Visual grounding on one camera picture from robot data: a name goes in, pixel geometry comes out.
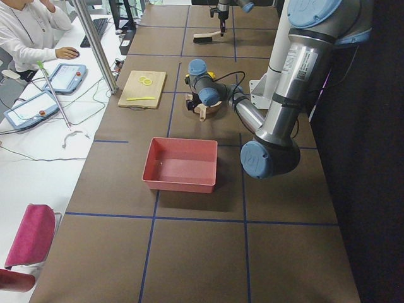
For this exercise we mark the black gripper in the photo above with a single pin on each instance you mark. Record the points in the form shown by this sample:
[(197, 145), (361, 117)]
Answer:
[(190, 105), (223, 16)]

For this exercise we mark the beige brush black bristles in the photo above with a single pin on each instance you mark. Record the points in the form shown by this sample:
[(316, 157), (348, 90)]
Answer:
[(204, 38)]

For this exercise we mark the yellow corn cob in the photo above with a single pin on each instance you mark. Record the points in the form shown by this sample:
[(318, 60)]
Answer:
[(210, 74)]

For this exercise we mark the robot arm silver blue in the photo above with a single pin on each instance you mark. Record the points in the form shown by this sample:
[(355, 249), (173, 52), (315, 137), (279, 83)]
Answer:
[(222, 9), (307, 34)]

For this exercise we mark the red plastic bin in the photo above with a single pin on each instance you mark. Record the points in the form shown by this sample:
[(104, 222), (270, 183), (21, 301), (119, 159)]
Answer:
[(178, 164)]

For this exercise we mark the wooden cutting board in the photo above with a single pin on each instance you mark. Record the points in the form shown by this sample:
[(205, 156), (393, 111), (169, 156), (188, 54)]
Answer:
[(133, 88)]

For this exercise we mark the yellow plastic knife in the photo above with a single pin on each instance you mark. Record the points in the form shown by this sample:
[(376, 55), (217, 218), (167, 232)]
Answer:
[(132, 99)]

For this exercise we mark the teach pendant far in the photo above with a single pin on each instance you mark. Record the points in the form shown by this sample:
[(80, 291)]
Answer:
[(66, 78)]

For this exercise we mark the teach pendant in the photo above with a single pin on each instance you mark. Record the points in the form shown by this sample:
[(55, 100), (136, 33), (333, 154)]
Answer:
[(32, 111), (66, 78)]

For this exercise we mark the teach pendant near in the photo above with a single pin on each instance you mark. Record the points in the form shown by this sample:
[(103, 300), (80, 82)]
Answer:
[(32, 111)]

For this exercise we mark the metal rod green tip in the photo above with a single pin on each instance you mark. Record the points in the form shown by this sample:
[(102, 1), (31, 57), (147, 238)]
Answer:
[(46, 76)]

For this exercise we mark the person in white sweater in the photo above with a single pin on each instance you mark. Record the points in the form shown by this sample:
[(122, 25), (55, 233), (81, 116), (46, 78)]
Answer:
[(27, 34)]

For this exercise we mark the magenta chair back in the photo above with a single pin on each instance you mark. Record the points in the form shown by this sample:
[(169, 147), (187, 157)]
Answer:
[(33, 238)]

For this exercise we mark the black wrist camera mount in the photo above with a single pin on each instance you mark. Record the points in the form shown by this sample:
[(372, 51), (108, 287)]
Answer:
[(214, 11)]

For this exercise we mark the white pillar mount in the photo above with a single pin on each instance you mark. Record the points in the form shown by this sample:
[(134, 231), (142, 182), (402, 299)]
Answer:
[(262, 90)]

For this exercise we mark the aluminium frame post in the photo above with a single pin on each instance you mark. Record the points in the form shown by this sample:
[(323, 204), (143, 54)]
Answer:
[(95, 44)]

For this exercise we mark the white bent bracket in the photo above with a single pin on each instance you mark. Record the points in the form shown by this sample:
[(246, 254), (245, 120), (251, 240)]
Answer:
[(72, 134)]

